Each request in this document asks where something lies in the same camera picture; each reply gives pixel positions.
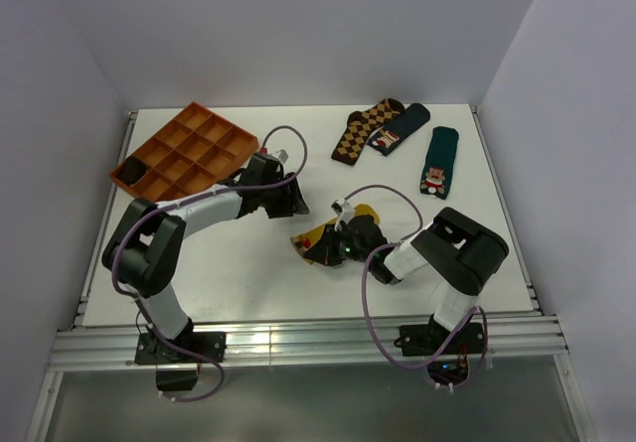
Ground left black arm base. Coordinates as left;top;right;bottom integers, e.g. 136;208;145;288
133;331;227;402

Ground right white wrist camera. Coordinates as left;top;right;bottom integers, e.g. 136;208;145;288
331;198;355;230

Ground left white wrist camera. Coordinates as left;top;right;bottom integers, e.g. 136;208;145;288
260;147;288;164

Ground navy sock with pattern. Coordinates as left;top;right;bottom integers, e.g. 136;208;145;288
367;103;431;156

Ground dark green santa sock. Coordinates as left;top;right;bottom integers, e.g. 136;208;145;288
419;126;459;200

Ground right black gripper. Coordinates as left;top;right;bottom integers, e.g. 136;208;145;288
305;222;372;266

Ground rolled dark sock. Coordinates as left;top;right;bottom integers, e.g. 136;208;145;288
117;156;147;187

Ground aluminium frame rail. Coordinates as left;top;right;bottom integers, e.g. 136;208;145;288
47;314;569;372

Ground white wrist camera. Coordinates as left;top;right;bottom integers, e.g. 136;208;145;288
331;198;355;230
260;147;288;164

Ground brown argyle sock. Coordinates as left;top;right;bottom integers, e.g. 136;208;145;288
331;98;404;166

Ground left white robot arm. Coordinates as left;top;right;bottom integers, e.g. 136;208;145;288
101;152;309;362

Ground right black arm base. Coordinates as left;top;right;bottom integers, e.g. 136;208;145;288
394;318;487;386

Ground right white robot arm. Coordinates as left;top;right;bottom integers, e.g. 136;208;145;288
291;206;509;353

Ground orange compartment tray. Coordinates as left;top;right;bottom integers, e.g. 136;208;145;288
110;102;259;202

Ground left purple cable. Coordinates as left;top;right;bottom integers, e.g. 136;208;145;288
111;124;308;403

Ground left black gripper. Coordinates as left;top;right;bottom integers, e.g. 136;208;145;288
259;173;308;220

